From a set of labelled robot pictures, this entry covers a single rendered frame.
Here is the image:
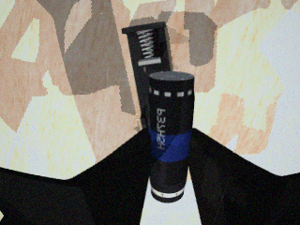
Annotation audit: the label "black cylindrical battery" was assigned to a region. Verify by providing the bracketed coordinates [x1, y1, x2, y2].
[149, 71, 195, 203]

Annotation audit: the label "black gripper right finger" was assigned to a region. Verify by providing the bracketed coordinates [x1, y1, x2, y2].
[188, 127, 300, 225]

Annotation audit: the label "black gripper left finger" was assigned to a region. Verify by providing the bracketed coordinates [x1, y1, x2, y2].
[0, 127, 151, 225]

